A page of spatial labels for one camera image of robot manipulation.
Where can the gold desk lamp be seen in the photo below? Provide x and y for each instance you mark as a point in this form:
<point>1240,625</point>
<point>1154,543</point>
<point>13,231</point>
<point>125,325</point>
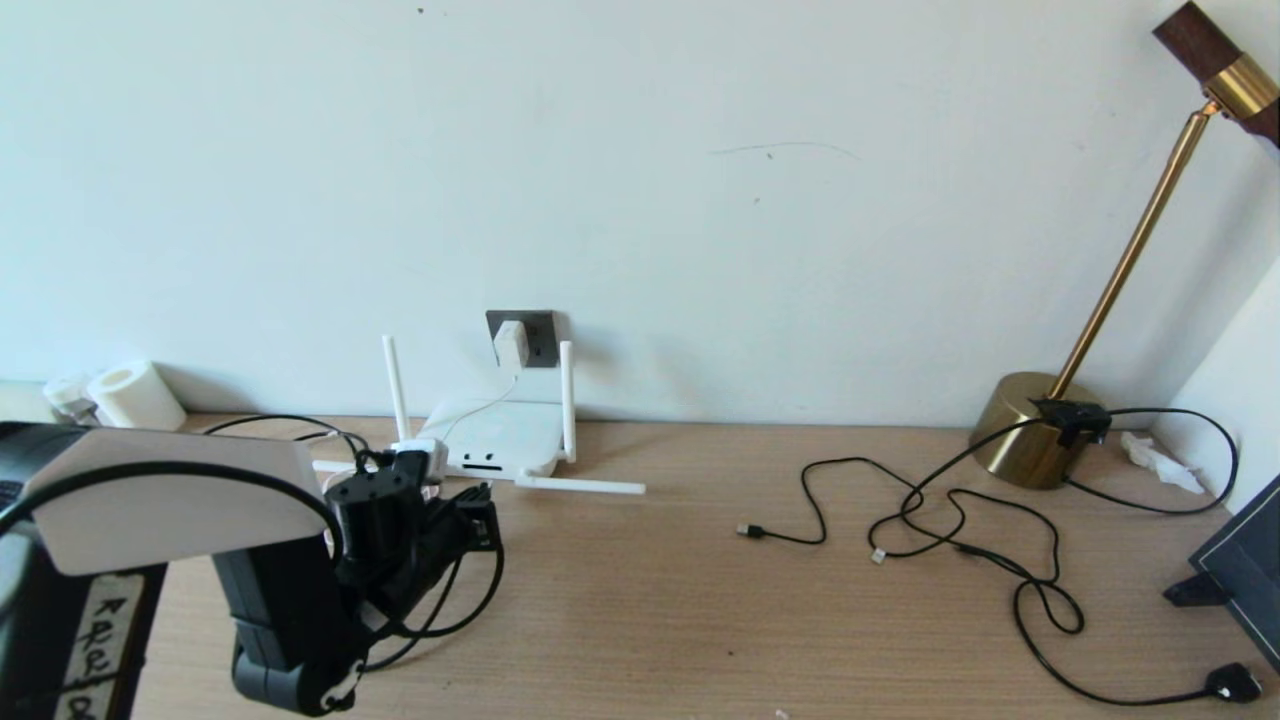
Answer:
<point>1020,430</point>

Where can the crumpled white tissue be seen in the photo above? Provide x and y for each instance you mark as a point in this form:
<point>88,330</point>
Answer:
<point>1160,465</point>

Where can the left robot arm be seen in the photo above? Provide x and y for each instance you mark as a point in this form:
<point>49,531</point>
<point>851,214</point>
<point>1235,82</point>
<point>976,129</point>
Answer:
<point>170,500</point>

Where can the dark picture frame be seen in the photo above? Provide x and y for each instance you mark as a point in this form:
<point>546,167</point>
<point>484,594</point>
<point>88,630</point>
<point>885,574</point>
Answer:
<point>1250,570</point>

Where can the white router with antennas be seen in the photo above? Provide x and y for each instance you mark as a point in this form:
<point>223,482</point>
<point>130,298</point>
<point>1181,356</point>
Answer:
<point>510,435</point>

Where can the small clear container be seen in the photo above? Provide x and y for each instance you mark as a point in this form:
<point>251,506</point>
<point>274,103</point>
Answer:
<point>68,395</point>

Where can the white bag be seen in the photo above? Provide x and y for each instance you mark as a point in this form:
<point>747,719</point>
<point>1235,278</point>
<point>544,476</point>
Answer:
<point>18,400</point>

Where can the white toilet paper roll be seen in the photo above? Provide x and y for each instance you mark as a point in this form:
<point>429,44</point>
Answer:
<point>135,398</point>

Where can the grey wall socket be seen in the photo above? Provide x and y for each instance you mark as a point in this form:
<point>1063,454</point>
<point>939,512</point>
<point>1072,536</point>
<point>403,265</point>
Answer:
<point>543,340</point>

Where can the white power adapter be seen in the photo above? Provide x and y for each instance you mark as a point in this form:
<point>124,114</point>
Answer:
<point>511,345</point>

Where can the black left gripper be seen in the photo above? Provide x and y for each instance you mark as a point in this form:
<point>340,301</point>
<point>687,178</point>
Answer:
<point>450,530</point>

